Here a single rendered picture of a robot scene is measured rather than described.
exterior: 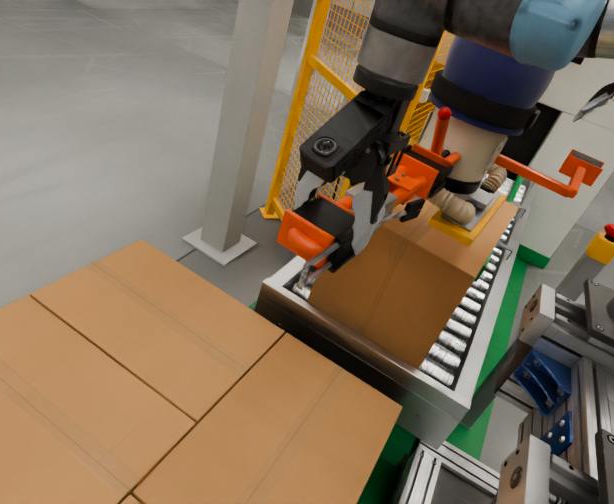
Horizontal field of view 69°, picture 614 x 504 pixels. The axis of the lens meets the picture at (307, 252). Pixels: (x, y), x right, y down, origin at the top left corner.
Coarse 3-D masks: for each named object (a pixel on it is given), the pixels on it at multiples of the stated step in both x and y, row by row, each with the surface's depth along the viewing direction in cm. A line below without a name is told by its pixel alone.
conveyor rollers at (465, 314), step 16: (496, 256) 216; (304, 288) 154; (480, 288) 188; (464, 304) 174; (464, 320) 167; (448, 336) 154; (464, 336) 159; (432, 352) 147; (448, 352) 148; (432, 368) 140; (448, 368) 147; (448, 384) 138
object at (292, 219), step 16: (304, 208) 58; (320, 208) 59; (336, 208) 60; (288, 224) 57; (304, 224) 55; (320, 224) 56; (336, 224) 57; (352, 224) 58; (320, 240) 55; (304, 256) 57
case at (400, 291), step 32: (384, 224) 121; (416, 224) 126; (384, 256) 124; (416, 256) 118; (448, 256) 116; (480, 256) 121; (320, 288) 141; (352, 288) 134; (384, 288) 128; (416, 288) 122; (448, 288) 117; (352, 320) 138; (384, 320) 132; (416, 320) 126; (448, 320) 120; (416, 352) 130
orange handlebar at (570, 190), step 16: (496, 160) 104; (512, 160) 103; (400, 176) 77; (528, 176) 102; (544, 176) 100; (576, 176) 107; (400, 192) 73; (560, 192) 99; (576, 192) 99; (352, 208) 67; (288, 240) 56; (304, 240) 55
